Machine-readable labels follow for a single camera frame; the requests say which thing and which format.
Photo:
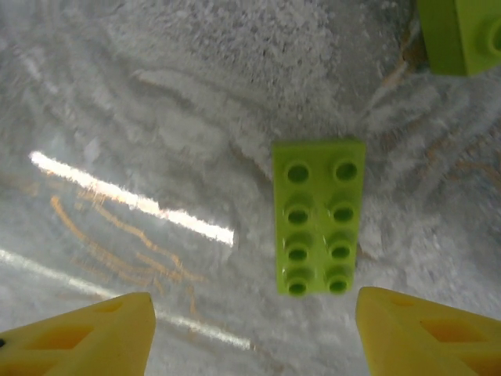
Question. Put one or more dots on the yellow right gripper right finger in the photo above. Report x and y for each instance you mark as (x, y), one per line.
(430, 344)

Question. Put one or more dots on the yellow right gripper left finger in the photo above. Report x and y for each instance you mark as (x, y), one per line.
(78, 344)

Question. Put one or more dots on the long green lego brick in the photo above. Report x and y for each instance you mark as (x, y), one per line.
(319, 235)

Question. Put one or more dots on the small green lego brick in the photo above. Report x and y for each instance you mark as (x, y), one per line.
(450, 35)

